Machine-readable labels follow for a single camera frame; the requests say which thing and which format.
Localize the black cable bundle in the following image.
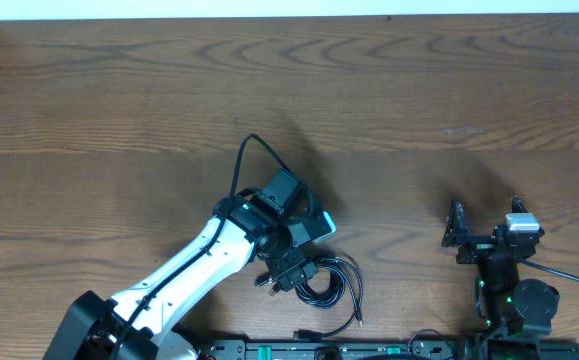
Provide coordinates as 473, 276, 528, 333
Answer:
254, 254, 365, 343

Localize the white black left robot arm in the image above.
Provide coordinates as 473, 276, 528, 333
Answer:
45, 169, 336, 359

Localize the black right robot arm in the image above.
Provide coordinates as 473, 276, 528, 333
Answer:
441, 197, 579, 360

